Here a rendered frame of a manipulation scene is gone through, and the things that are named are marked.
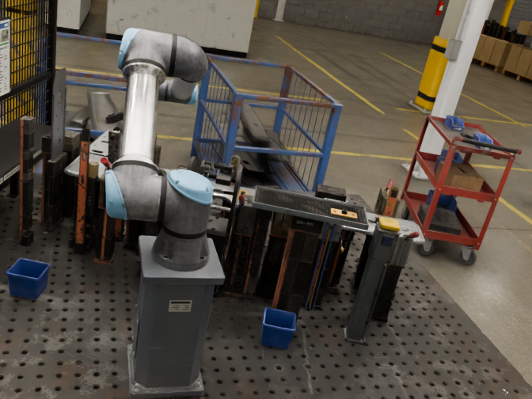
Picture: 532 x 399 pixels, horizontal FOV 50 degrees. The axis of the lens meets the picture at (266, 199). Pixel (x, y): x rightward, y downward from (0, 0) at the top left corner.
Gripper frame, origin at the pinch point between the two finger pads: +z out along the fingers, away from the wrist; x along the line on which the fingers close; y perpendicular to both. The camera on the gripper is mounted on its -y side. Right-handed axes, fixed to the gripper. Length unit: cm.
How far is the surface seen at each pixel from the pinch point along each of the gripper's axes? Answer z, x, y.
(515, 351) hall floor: 91, 83, 226
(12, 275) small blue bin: 31, -49, -17
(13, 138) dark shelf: 7.3, 2.7, -44.2
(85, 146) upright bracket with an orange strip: -5.5, -16.2, -10.1
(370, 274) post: 3, -36, 94
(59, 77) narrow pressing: -22.1, 0.8, -28.3
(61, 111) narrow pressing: -8.5, 3.6, -27.3
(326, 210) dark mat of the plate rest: -14, -34, 74
